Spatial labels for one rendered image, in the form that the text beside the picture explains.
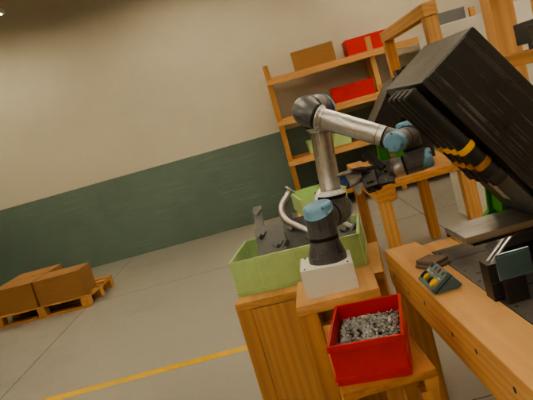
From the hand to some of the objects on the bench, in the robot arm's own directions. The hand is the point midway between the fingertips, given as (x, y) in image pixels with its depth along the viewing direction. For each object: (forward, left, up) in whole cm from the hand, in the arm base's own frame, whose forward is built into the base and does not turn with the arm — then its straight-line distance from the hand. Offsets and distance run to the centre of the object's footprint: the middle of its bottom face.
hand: (340, 181), depth 229 cm
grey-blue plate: (+39, -69, -33) cm, 86 cm away
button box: (+23, -42, -37) cm, 61 cm away
